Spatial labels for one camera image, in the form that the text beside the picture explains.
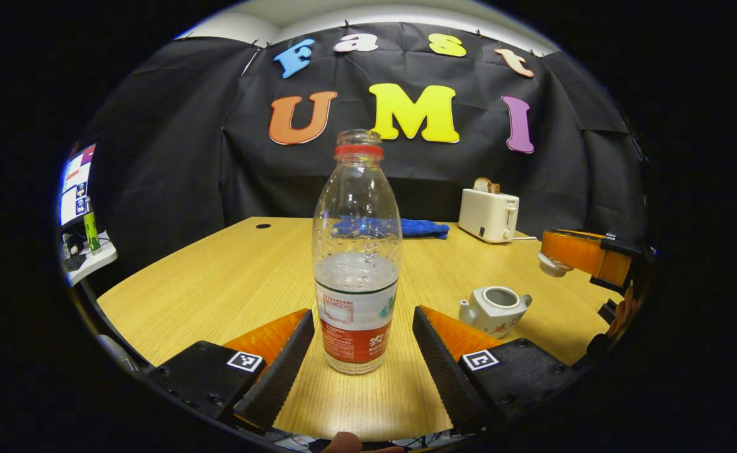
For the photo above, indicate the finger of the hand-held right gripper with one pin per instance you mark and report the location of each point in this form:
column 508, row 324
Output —
column 573, row 251

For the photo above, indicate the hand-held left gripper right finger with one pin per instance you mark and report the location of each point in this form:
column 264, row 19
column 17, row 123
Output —
column 444, row 377

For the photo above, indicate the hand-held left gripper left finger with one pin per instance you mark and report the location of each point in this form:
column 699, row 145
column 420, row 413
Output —
column 280, row 377

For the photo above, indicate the white teacup lid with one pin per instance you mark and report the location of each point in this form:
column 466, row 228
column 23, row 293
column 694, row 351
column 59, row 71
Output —
column 551, row 267

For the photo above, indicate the white ceramic teacup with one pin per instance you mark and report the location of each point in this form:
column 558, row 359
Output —
column 488, row 318

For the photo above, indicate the clear plastic water bottle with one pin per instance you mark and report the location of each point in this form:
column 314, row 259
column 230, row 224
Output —
column 355, row 283

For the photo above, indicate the green bottle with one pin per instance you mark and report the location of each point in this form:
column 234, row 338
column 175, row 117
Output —
column 91, row 229

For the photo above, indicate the white toaster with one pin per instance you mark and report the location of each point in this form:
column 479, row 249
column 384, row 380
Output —
column 484, row 217

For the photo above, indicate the bread slice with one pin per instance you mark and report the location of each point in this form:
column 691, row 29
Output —
column 484, row 185

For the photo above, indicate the blue cloth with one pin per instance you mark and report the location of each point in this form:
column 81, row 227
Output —
column 425, row 228

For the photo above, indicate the white side table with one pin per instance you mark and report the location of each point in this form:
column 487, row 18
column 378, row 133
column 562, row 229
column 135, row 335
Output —
column 101, row 258

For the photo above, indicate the computer monitor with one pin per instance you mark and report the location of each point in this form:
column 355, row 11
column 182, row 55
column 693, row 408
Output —
column 75, row 189

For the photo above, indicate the thin white pole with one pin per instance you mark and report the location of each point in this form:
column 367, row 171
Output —
column 251, row 61

